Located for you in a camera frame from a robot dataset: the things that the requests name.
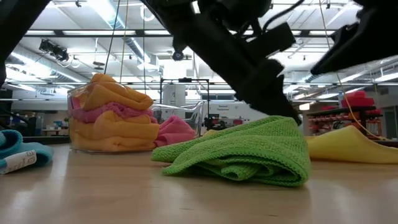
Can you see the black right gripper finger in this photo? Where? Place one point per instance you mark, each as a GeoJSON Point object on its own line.
{"type": "Point", "coordinates": [339, 62]}

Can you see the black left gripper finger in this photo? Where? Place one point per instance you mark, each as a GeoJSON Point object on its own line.
{"type": "Point", "coordinates": [270, 93]}

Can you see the green microfiber towel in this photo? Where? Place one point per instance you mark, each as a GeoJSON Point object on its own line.
{"type": "Point", "coordinates": [248, 149]}

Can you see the clear plastic container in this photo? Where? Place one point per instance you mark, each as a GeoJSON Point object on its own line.
{"type": "Point", "coordinates": [192, 115]}

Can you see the yellow microfiber towel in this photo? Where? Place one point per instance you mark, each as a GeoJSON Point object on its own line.
{"type": "Point", "coordinates": [348, 146]}

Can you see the small orange microfiber towel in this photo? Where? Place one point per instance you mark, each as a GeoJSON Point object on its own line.
{"type": "Point", "coordinates": [109, 133]}

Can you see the long pink microfiber towel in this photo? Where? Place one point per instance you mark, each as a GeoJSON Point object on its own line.
{"type": "Point", "coordinates": [93, 113]}

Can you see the blue microfiber towel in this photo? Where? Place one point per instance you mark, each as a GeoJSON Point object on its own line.
{"type": "Point", "coordinates": [18, 149]}

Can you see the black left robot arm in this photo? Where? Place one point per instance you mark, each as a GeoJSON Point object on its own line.
{"type": "Point", "coordinates": [18, 25]}

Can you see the shelf with red bins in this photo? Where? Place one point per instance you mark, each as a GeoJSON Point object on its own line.
{"type": "Point", "coordinates": [342, 121]}

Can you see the white machine cabinet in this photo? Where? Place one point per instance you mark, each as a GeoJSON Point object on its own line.
{"type": "Point", "coordinates": [174, 95]}

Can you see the black ceiling-mounted device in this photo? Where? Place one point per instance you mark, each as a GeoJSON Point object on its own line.
{"type": "Point", "coordinates": [54, 49]}

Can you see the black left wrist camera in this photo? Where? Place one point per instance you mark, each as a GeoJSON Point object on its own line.
{"type": "Point", "coordinates": [273, 39]}

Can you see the black overhead frame beam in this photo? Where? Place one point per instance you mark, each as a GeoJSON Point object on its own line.
{"type": "Point", "coordinates": [93, 32]}

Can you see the black metal table frame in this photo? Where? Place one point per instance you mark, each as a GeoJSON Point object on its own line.
{"type": "Point", "coordinates": [46, 140]}

